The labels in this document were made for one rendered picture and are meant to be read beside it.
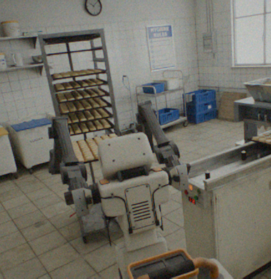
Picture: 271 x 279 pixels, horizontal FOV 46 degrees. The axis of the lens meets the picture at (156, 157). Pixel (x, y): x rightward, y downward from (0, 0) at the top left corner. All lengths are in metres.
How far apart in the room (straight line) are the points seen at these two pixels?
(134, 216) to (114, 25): 5.29
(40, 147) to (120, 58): 2.35
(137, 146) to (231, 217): 0.97
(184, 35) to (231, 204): 5.65
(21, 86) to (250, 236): 4.38
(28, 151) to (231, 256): 3.65
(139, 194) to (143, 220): 0.11
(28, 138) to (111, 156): 3.83
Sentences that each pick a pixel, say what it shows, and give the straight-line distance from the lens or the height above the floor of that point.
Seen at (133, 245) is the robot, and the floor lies 0.88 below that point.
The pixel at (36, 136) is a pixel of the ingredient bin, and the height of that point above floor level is 0.56.
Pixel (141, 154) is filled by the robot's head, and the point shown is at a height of 1.26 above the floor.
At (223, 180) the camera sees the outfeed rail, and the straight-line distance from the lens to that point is 1.92.
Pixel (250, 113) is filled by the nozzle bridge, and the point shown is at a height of 1.08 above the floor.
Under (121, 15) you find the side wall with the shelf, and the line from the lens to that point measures 6.42.
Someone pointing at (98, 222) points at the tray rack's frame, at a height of 0.15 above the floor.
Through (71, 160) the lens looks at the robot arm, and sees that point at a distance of 1.44.
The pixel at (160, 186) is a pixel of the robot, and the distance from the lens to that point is 1.27.
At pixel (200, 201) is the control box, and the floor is 0.75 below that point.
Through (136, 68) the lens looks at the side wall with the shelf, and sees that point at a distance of 6.51.
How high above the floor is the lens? 1.68
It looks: 20 degrees down
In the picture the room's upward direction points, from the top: 7 degrees counter-clockwise
